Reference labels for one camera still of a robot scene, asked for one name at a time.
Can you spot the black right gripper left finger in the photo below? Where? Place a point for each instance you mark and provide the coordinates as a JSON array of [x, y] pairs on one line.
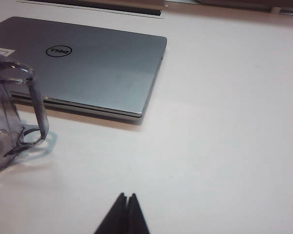
[[114, 224]]

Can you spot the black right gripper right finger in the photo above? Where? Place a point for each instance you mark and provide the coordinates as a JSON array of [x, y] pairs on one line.
[[136, 224]]

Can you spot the silver closed laptop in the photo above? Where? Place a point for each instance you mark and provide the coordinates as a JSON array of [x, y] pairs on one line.
[[100, 73]]

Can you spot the grey-brown fabric desk partition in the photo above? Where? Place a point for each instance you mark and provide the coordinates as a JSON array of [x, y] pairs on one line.
[[234, 2]]

